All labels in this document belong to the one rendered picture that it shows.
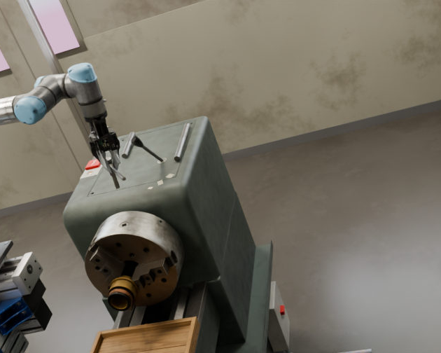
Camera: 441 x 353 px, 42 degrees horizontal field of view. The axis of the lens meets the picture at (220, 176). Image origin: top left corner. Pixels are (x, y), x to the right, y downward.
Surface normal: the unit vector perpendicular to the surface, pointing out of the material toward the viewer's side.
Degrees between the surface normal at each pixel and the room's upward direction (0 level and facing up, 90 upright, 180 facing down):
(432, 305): 0
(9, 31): 90
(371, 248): 0
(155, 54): 90
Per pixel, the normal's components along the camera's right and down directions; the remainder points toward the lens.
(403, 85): -0.08, 0.51
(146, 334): -0.31, -0.83
